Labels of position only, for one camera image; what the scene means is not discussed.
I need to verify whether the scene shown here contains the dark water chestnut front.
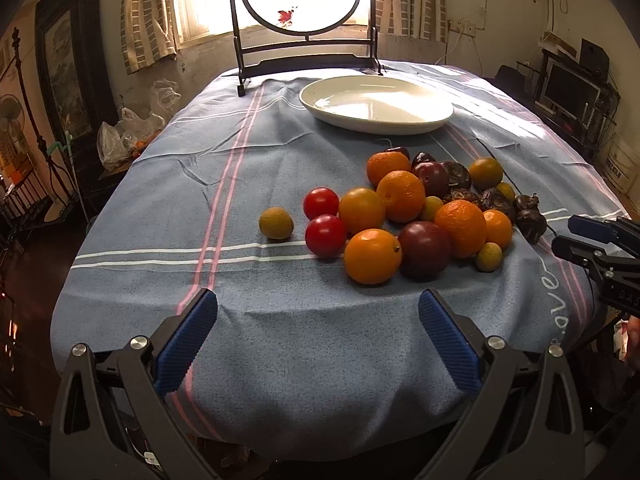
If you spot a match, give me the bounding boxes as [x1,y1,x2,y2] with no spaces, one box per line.
[515,209,548,245]

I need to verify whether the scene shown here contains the dark water chestnut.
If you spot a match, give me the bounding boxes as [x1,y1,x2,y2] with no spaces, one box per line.
[515,209,548,245]
[514,194,539,211]
[442,188,482,207]
[442,160,472,190]
[480,188,516,222]

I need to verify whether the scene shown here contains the dark water chestnut right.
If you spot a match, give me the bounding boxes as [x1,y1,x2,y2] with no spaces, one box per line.
[514,194,539,211]

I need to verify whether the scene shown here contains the small orange far right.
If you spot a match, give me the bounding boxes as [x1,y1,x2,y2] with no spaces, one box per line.
[483,209,513,250]

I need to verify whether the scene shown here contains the small yellow-green citrus right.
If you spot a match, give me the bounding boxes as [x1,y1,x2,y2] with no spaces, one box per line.
[496,182,516,204]

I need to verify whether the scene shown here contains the small yellow kumquat front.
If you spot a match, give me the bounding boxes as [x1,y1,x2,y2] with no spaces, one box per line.
[475,242,503,273]

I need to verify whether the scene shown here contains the dark water chestnut centre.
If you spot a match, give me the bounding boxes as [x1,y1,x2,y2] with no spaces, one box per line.
[480,188,516,222]

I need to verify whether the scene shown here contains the computer monitor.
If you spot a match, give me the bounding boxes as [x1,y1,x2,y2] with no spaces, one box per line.
[541,62,600,122]

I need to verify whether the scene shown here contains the yellow-green orange back right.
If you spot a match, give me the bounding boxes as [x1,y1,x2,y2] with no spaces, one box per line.
[468,157,503,191]

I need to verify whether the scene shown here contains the large textured orange right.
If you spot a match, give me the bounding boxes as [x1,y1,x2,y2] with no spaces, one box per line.
[434,200,487,259]

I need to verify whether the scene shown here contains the dark water chestnut middle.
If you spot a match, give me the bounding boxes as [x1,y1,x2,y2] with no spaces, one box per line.
[442,188,482,207]

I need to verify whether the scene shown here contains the dark water chestnut back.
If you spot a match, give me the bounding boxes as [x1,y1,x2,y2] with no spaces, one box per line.
[442,160,472,190]

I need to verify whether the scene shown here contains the blue striped tablecloth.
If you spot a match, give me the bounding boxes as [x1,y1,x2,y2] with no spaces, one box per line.
[51,61,627,460]

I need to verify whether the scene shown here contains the small yellow citrus middle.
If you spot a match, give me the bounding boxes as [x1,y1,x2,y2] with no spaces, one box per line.
[420,196,444,222]

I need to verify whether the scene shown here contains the dark red plum front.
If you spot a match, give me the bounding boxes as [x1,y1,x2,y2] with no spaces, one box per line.
[398,221,451,281]

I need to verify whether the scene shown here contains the dark red plum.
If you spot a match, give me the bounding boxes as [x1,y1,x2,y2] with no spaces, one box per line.
[398,221,451,281]
[413,162,449,197]

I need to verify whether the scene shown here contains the dark red plum back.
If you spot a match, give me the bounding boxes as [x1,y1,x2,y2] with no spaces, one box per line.
[413,162,449,197]

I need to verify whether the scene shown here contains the dark small plum rear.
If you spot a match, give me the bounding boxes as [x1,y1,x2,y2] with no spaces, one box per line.
[411,152,436,168]

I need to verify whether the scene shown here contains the orange middle textured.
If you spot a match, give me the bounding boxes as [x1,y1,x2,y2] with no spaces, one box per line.
[376,170,425,223]

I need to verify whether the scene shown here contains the orange front centre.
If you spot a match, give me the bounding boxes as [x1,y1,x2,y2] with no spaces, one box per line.
[343,229,402,285]

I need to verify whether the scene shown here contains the black coat stand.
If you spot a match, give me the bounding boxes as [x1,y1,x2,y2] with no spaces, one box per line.
[10,27,91,226]

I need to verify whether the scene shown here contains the small green-yellow citrus left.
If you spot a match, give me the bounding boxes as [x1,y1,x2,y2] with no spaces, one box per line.
[258,207,294,240]

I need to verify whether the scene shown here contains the orange middle left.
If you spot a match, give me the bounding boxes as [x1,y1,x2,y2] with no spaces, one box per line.
[338,188,386,235]

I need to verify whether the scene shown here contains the red tomato lower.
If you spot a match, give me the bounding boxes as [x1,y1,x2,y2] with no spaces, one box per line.
[305,214,347,258]

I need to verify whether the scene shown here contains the red tomato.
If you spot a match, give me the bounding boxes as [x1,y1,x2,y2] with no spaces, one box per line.
[305,214,347,258]
[303,186,340,220]

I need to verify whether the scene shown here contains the plastic bags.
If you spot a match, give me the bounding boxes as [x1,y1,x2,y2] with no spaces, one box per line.
[96,79,181,170]

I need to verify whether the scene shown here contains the white oval plate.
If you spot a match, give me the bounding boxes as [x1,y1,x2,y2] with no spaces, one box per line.
[299,75,454,136]

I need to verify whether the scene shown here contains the red tomato upper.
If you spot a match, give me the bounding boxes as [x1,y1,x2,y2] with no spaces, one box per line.
[303,186,340,220]

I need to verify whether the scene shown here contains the left checked curtain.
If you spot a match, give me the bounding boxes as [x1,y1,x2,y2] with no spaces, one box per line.
[120,0,177,75]

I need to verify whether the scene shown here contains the round painted screen on stand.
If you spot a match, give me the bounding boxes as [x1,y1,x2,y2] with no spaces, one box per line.
[229,0,381,96]

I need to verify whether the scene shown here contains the black cable on table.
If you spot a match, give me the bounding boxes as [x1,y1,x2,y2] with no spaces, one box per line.
[470,134,559,238]

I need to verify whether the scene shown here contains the framed painting on wall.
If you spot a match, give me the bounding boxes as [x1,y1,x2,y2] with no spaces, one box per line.
[35,0,118,166]

